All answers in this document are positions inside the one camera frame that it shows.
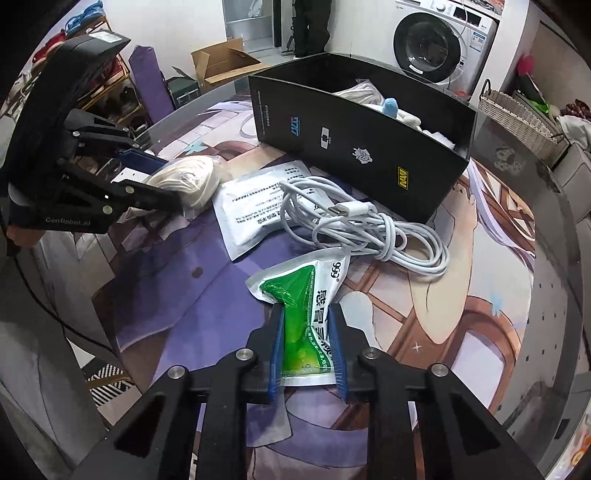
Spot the blue white plush toy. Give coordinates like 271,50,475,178
367,98,421,131

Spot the green white medicine pouch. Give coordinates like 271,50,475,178
245,247,351,387

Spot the black cardboard storage box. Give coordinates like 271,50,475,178
249,53,477,223

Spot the white printed foil packet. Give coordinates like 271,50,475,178
212,161,311,261

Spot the wooden shoe rack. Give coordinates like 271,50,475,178
22,3,151,137

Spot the bagged cream rope coil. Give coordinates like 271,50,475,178
144,155,228,211

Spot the white wicker laundry basket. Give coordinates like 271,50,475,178
479,79,570,168

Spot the open brown cardboard box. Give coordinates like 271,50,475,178
191,38,267,93

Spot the white charging cable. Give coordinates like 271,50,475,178
278,175,451,278

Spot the rolled purple yoga mat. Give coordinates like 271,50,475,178
128,45,174,123

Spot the anime print table mat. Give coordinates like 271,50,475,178
36,94,541,480

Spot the white front-load washing machine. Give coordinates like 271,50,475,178
393,1,498,98

